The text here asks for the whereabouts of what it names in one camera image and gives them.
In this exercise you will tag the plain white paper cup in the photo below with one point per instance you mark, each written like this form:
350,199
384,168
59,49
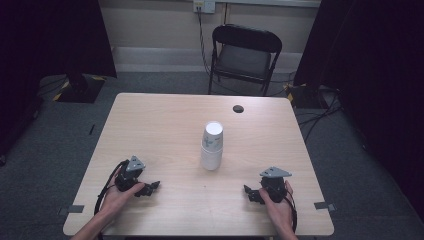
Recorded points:
211,160

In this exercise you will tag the dark curtain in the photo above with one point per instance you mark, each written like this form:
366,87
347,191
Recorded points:
43,50
376,66

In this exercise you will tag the black stand base with striped tape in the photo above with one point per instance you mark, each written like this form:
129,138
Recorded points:
78,88
305,96

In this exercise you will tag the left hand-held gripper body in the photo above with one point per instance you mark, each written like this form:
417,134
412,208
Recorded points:
128,174

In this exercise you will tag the small black pen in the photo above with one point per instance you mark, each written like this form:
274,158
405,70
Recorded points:
91,129

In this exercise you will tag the white paper cup with print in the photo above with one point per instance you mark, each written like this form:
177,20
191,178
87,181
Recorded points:
212,135

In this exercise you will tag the grey tape strip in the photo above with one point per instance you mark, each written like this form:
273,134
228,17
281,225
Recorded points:
71,209
325,206

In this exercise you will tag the black folding chair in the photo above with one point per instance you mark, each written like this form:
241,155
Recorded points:
245,60

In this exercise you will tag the person's right hand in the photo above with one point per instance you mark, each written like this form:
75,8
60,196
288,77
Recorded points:
278,210

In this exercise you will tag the person's left hand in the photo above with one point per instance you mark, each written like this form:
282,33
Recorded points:
117,198

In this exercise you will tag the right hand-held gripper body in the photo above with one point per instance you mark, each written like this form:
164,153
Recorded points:
275,186

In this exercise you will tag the white wall socket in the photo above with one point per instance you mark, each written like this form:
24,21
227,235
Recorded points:
204,5

